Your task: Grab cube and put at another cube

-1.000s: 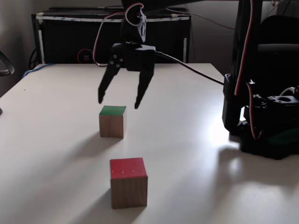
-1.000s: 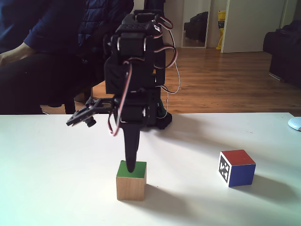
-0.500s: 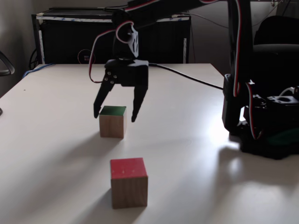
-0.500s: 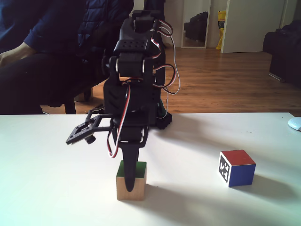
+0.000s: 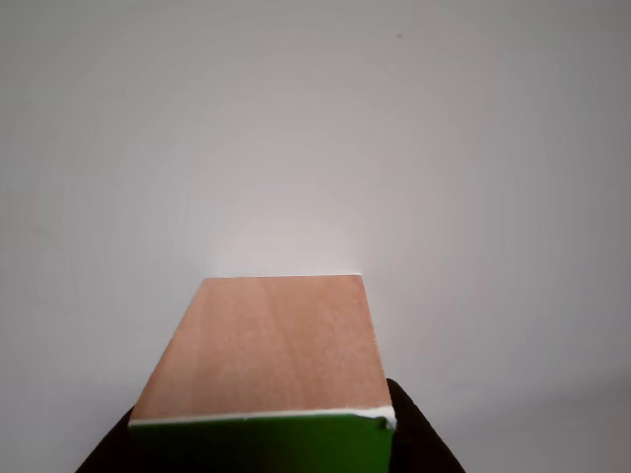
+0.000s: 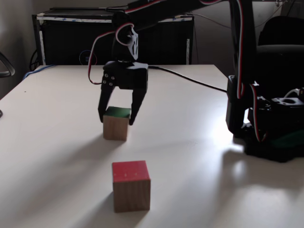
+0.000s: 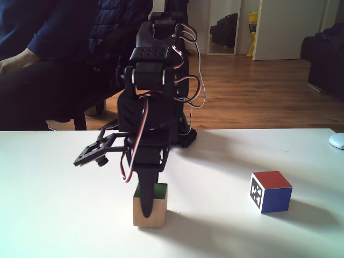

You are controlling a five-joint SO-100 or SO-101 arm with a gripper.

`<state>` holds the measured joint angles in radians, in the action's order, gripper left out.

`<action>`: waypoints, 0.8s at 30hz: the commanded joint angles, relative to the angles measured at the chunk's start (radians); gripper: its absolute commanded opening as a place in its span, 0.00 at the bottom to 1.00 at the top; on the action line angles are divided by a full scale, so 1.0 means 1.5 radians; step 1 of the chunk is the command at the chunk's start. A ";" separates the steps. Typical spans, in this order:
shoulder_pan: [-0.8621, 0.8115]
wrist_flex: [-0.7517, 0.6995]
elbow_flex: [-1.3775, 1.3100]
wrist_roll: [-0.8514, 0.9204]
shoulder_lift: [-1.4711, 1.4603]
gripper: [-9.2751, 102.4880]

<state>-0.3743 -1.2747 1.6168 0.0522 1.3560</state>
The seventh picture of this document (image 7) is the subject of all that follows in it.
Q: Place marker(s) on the black chair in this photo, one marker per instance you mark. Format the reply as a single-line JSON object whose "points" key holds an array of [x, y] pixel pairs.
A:
{"points": [[80, 122]]}

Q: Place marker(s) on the red-topped wooden cube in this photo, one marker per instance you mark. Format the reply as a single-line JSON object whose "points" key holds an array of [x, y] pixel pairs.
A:
{"points": [[276, 200]]}

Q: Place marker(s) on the dark quilted jacket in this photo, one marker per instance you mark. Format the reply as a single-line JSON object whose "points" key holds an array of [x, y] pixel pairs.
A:
{"points": [[115, 27]]}

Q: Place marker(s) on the yellow bag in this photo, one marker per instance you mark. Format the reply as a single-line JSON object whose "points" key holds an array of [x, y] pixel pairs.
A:
{"points": [[253, 32]]}

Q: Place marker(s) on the black gripper camera mount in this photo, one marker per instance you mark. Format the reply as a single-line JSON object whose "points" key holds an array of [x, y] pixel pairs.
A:
{"points": [[88, 154]]}

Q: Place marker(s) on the white door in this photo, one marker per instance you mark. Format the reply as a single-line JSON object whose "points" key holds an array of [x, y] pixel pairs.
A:
{"points": [[285, 29]]}

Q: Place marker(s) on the person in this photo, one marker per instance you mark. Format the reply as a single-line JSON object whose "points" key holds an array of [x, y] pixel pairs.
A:
{"points": [[53, 88]]}

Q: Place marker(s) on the person's hand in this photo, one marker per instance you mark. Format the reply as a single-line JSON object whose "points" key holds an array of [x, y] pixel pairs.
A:
{"points": [[18, 61]]}

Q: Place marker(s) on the white round device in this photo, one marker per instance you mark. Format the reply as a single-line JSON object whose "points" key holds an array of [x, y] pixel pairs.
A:
{"points": [[338, 141]]}

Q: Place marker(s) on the black sofa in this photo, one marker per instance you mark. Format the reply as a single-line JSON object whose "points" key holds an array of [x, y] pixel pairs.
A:
{"points": [[325, 67]]}

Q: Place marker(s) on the white framed mirror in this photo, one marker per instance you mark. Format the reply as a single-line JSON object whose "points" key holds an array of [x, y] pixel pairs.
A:
{"points": [[224, 27]]}

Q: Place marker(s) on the green-topped wooden cube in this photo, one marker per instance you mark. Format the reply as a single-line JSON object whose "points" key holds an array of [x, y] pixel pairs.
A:
{"points": [[158, 212]]}

